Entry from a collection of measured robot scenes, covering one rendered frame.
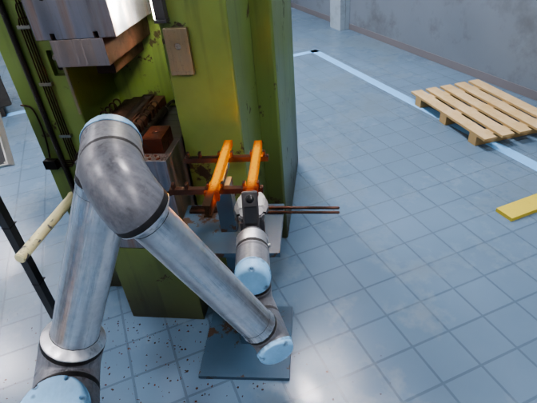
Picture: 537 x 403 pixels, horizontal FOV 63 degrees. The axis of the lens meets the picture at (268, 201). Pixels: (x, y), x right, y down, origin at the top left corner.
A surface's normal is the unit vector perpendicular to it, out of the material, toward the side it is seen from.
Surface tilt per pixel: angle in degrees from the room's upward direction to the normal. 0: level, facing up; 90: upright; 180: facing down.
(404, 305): 0
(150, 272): 90
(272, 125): 90
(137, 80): 90
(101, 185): 53
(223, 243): 0
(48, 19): 90
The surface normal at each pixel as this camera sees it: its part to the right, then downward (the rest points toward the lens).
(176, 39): -0.12, 0.57
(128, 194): 0.28, -0.08
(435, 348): -0.08, -0.82
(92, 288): 0.51, 0.54
